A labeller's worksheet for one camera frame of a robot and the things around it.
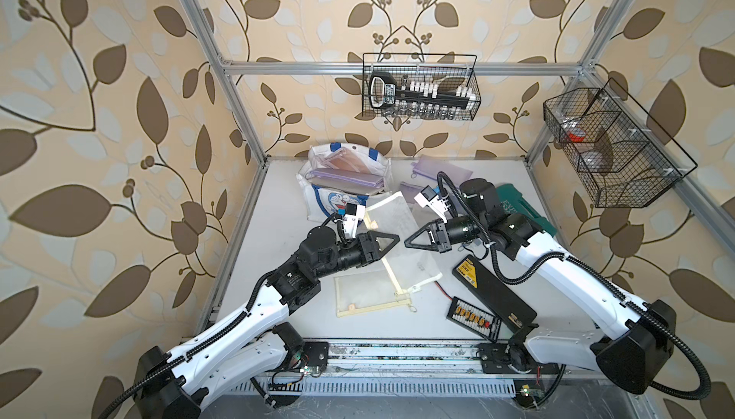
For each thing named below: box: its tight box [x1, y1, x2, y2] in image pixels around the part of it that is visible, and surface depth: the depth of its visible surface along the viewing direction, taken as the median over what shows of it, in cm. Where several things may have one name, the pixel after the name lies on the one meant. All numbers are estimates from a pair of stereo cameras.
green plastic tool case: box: [496, 183, 557, 237], surface depth 104 cm
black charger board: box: [445, 296, 503, 344], surface depth 81 cm
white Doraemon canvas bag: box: [296, 141, 394, 220], surface depth 95 cm
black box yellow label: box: [451, 254, 537, 333], surface depth 86 cm
